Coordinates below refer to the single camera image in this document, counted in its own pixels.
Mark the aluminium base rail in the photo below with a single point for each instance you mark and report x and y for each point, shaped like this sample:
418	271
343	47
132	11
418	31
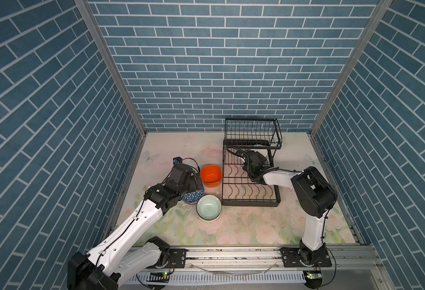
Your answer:
352	267

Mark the black wire dish rack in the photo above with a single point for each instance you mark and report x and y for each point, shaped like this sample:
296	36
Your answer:
249	147

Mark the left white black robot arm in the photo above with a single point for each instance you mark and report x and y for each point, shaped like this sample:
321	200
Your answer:
110	264

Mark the orange square bowl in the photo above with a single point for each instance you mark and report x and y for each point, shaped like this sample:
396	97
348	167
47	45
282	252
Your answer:
211	176

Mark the white slotted cable duct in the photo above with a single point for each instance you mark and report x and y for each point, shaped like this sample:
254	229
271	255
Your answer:
200	278

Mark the blue triangle patterned bowl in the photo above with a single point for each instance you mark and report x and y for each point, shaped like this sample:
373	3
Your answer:
193	197

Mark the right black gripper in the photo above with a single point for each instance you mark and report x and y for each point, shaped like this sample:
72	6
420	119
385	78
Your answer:
262	160

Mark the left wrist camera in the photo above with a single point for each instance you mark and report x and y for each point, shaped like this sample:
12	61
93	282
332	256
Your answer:
177	160

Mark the green ringed bowl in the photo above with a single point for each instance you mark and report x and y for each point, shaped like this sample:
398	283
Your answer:
209	208

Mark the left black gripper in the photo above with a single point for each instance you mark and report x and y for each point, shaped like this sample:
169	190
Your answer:
193	186

